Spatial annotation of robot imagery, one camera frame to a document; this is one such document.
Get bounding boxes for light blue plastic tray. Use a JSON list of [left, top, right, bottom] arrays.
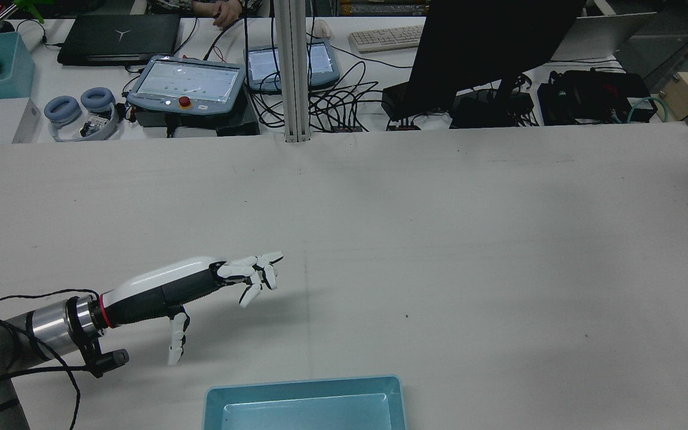
[[202, 374, 408, 430]]

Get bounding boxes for grey teach pendant tablet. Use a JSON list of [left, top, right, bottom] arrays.
[[244, 39, 341, 94]]

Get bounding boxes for black power adapter box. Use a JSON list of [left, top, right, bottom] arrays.
[[381, 82, 422, 120]]

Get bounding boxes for aluminium profile post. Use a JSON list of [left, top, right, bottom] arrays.
[[272, 0, 312, 143]]

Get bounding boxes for black computer monitor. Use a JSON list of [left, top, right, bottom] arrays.
[[406, 0, 587, 114]]

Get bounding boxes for teal cable loop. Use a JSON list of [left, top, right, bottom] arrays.
[[626, 97, 669, 124]]

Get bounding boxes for black laptop closed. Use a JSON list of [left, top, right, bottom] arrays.
[[57, 13, 182, 66]]

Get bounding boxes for black box under pendant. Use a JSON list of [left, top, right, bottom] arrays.
[[135, 90, 261, 138]]

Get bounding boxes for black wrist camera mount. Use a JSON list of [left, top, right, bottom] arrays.
[[78, 325, 130, 379]]

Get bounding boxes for white computer keyboard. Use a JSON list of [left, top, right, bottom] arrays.
[[348, 24, 426, 54]]

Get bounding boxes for wooden block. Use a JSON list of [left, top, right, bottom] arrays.
[[658, 72, 688, 122]]

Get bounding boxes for left robot hand white grey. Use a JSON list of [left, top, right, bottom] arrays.
[[99, 251, 285, 366]]

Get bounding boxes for blue padded headphones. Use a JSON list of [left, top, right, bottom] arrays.
[[44, 87, 122, 143]]

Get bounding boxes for teach pendant with red button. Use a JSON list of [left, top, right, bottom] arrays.
[[126, 55, 247, 117]]

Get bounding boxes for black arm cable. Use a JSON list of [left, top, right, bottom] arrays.
[[0, 289, 103, 430]]

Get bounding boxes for black cable tangle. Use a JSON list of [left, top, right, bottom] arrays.
[[248, 45, 416, 132]]

